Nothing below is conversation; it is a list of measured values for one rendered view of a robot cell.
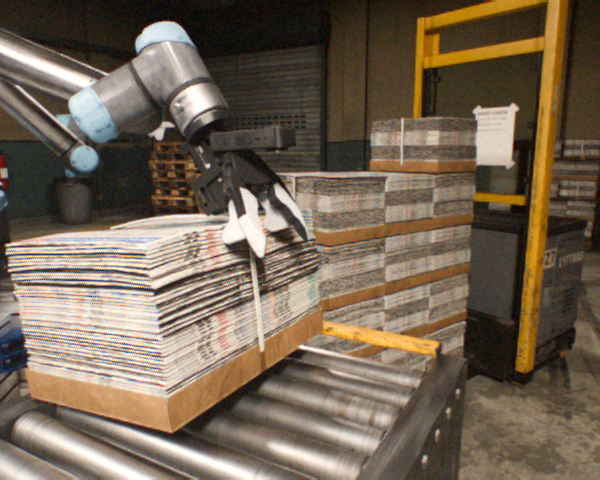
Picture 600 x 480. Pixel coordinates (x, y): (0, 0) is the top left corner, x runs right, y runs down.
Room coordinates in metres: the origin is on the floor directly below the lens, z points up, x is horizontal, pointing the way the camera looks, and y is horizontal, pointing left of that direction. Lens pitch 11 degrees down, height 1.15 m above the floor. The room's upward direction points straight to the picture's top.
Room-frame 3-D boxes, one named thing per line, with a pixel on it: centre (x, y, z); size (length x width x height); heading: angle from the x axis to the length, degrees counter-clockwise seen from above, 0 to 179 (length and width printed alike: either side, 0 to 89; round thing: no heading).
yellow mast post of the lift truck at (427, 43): (2.74, -0.67, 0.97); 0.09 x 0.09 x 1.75; 39
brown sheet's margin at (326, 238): (1.84, -0.08, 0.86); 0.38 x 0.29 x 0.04; 40
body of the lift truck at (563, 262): (2.72, -1.16, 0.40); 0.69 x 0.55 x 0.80; 39
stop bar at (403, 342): (0.90, -0.05, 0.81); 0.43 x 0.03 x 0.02; 61
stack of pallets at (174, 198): (8.37, 1.85, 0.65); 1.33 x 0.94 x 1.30; 155
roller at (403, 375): (0.84, 0.00, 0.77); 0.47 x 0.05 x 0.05; 61
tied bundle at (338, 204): (1.84, -0.08, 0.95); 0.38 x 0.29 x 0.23; 40
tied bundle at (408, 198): (2.03, -0.31, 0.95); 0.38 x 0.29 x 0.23; 38
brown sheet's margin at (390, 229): (2.03, -0.31, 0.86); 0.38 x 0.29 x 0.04; 38
